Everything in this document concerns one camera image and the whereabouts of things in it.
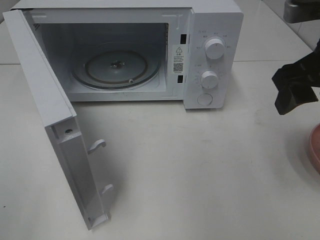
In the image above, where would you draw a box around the glass microwave turntable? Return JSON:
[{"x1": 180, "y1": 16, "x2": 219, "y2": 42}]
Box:
[{"x1": 72, "y1": 50, "x2": 161, "y2": 90}]

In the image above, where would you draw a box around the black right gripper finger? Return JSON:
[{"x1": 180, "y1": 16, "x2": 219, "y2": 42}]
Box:
[
  {"x1": 275, "y1": 84, "x2": 319, "y2": 116},
  {"x1": 271, "y1": 41, "x2": 320, "y2": 90}
]

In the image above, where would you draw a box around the white microwave door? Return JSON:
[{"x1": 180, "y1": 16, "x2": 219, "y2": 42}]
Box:
[{"x1": 3, "y1": 9, "x2": 114, "y2": 230}]

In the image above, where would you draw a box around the white warning label sticker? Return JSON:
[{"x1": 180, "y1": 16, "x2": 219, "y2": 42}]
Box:
[{"x1": 171, "y1": 44, "x2": 187, "y2": 74}]

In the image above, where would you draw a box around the white microwave oven body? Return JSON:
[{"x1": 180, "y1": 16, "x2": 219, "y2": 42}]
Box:
[{"x1": 8, "y1": 0, "x2": 244, "y2": 109}]

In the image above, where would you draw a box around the upper white control knob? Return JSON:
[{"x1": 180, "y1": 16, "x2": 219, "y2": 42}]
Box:
[{"x1": 204, "y1": 36, "x2": 226, "y2": 60}]

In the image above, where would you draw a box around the round white door button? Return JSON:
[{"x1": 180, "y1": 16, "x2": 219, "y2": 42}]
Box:
[{"x1": 197, "y1": 93, "x2": 213, "y2": 106}]

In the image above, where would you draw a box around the pink round plate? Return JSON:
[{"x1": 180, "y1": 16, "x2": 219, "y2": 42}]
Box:
[{"x1": 308, "y1": 124, "x2": 320, "y2": 173}]

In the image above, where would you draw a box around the white timer knob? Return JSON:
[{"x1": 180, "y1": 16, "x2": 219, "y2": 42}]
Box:
[{"x1": 200, "y1": 70, "x2": 219, "y2": 89}]

